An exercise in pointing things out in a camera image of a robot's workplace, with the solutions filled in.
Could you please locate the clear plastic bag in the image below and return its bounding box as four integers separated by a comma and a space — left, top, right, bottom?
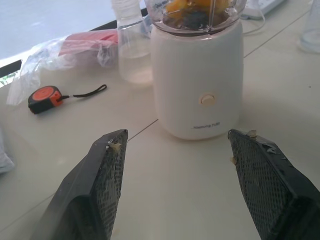
6, 31, 120, 106

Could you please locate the blurry orange-brown object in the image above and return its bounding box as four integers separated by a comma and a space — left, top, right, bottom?
164, 0, 189, 14

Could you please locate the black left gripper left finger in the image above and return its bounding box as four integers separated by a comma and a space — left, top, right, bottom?
37, 129, 129, 240

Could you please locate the clear blender jar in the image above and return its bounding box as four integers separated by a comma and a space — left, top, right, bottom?
144, 0, 248, 35

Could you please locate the white power cable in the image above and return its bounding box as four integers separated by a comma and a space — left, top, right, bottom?
242, 11, 266, 36

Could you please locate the orange black tape measure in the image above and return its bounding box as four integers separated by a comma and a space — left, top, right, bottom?
27, 84, 108, 115

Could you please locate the red package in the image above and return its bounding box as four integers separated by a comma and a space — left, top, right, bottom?
57, 31, 120, 60

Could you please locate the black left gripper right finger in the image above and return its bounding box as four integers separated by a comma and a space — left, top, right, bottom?
227, 129, 320, 240

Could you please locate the clear water bottle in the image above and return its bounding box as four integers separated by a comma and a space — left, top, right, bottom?
111, 0, 154, 85

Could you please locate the white power strip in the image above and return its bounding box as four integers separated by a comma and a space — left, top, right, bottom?
241, 0, 286, 21

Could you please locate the white blender base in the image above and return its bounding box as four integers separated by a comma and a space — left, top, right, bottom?
149, 23, 245, 141

